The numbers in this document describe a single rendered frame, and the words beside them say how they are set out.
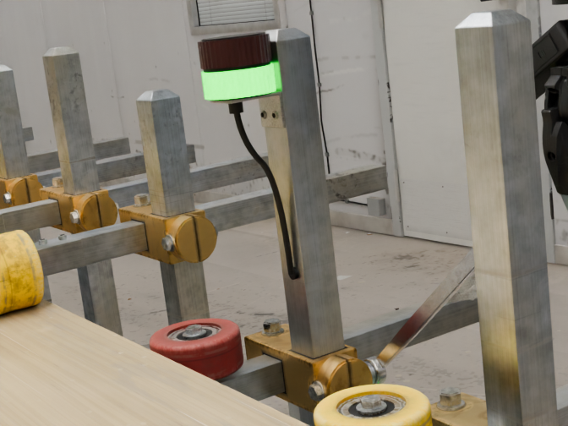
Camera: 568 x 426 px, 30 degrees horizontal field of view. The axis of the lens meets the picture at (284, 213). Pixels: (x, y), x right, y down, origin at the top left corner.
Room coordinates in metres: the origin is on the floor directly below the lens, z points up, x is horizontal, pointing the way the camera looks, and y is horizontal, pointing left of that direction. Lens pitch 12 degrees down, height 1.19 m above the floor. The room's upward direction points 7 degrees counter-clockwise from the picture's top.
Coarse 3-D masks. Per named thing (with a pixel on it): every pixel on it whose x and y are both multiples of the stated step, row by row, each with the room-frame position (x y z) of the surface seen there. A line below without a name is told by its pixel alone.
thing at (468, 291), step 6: (474, 276) 1.06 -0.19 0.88; (468, 282) 1.06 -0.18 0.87; (474, 282) 1.06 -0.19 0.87; (462, 288) 1.05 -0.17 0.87; (468, 288) 1.05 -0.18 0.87; (474, 288) 1.03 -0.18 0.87; (456, 294) 1.03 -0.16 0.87; (462, 294) 1.03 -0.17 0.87; (468, 294) 1.03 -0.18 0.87; (474, 294) 1.03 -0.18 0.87; (450, 300) 1.03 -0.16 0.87; (456, 300) 1.03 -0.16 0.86
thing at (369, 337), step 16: (416, 304) 1.04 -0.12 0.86; (448, 304) 1.03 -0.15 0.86; (464, 304) 1.04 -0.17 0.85; (368, 320) 1.01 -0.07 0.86; (384, 320) 1.00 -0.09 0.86; (400, 320) 0.99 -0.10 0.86; (432, 320) 1.02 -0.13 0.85; (448, 320) 1.03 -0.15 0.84; (464, 320) 1.04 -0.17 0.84; (352, 336) 0.96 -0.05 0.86; (368, 336) 0.97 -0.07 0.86; (384, 336) 0.98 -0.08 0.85; (416, 336) 1.00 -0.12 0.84; (432, 336) 1.01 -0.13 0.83; (368, 352) 0.97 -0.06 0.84; (240, 368) 0.91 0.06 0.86; (256, 368) 0.91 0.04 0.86; (272, 368) 0.91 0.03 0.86; (224, 384) 0.88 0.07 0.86; (240, 384) 0.89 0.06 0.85; (256, 384) 0.90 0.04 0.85; (272, 384) 0.91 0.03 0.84; (256, 400) 0.90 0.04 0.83
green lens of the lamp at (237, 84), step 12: (228, 72) 0.86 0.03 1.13; (240, 72) 0.86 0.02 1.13; (252, 72) 0.86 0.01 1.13; (264, 72) 0.86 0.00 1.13; (204, 84) 0.88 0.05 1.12; (216, 84) 0.86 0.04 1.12; (228, 84) 0.86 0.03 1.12; (240, 84) 0.86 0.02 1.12; (252, 84) 0.86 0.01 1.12; (264, 84) 0.86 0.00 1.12; (216, 96) 0.86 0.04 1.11; (228, 96) 0.86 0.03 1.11; (240, 96) 0.86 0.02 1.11
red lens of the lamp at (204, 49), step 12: (252, 36) 0.86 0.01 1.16; (264, 36) 0.87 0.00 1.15; (204, 48) 0.87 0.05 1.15; (216, 48) 0.86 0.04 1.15; (228, 48) 0.86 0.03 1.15; (240, 48) 0.86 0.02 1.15; (252, 48) 0.86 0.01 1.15; (264, 48) 0.87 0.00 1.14; (204, 60) 0.87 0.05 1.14; (216, 60) 0.86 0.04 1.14; (228, 60) 0.86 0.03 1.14; (240, 60) 0.86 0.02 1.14; (252, 60) 0.86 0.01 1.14; (264, 60) 0.87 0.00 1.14
